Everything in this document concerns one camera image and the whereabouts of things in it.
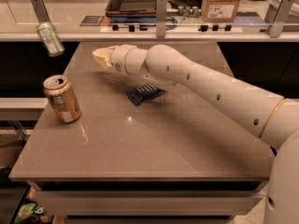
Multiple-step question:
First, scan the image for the orange soda can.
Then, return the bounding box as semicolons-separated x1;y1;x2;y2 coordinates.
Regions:
43;75;81;123

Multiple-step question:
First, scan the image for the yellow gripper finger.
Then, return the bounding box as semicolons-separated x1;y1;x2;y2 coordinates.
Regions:
93;46;118;69

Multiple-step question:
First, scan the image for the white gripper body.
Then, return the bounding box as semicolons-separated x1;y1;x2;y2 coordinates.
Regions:
111;45;136;74

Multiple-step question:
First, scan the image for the left metal glass bracket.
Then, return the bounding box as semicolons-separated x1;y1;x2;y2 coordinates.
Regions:
29;0;57;38

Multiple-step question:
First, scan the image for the blue snack bar wrapper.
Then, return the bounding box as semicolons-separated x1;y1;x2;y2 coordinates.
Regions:
126;84;164;106

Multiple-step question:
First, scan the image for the table drawer front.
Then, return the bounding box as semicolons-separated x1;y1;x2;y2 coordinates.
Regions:
34;191;262;217

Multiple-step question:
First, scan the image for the middle metal glass bracket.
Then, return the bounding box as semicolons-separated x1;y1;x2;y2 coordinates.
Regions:
156;0;167;38

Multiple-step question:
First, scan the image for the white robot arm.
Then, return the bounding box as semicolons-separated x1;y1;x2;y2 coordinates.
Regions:
93;45;299;224

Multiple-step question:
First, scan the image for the metal glass bracket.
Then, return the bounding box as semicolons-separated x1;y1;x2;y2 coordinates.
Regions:
156;0;167;38
267;0;295;38
29;0;57;38

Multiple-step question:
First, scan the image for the right metal glass bracket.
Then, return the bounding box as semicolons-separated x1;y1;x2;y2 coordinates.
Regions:
267;0;295;38

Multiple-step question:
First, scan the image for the cardboard box with label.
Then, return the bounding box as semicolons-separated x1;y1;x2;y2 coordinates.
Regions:
201;0;240;22

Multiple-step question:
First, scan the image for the green snack bag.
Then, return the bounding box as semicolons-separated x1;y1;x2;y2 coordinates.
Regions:
13;203;54;224

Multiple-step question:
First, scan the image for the green soda can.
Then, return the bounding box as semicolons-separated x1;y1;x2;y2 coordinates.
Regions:
37;22;64;57

